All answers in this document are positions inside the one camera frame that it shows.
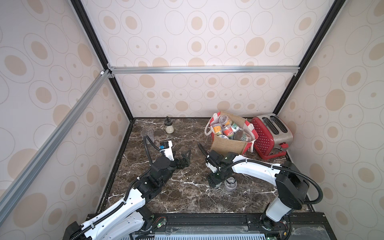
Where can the seed jar orange label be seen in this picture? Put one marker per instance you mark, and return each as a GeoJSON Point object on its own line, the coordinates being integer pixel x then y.
{"type": "Point", "coordinates": [217, 129]}

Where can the seed jar red label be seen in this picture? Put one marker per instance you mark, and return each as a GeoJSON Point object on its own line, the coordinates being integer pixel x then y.
{"type": "Point", "coordinates": [230, 130]}

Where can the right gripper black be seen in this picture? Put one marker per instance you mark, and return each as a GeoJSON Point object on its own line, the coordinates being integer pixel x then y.
{"type": "Point", "coordinates": [210, 159]}

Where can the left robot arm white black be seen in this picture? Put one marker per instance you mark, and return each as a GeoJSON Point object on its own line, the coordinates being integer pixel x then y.
{"type": "Point", "coordinates": [129, 214]}

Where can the red burlap canvas bag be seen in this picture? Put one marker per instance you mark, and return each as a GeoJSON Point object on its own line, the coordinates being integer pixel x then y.
{"type": "Point", "coordinates": [224, 146]}

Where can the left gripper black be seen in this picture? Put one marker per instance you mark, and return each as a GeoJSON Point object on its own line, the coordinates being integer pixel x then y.
{"type": "Point", "coordinates": [186, 160]}

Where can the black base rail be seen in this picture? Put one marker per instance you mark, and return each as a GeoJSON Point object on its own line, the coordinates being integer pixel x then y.
{"type": "Point", "coordinates": [146, 226]}

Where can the clear plastic cup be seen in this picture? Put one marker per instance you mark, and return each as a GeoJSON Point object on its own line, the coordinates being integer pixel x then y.
{"type": "Point", "coordinates": [148, 132]}

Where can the red silver toaster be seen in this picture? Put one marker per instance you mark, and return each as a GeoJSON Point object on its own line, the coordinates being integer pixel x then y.
{"type": "Point", "coordinates": [274, 136]}

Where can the glass sugar jar black lid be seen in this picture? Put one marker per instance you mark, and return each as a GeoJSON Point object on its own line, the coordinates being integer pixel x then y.
{"type": "Point", "coordinates": [169, 125]}

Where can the aluminium rail left wall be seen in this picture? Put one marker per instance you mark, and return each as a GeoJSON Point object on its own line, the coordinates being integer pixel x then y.
{"type": "Point", "coordinates": [20, 185]}

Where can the horizontal aluminium rail back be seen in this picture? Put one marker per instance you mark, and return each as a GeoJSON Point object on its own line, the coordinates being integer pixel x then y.
{"type": "Point", "coordinates": [204, 69]}

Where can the seed jar yellow label back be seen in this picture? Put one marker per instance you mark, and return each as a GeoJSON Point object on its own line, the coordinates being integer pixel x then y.
{"type": "Point", "coordinates": [225, 120]}

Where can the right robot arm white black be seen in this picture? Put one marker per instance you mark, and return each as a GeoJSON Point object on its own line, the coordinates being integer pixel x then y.
{"type": "Point", "coordinates": [294, 188]}

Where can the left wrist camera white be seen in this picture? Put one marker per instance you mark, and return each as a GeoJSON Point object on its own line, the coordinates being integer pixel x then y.
{"type": "Point", "coordinates": [166, 150]}

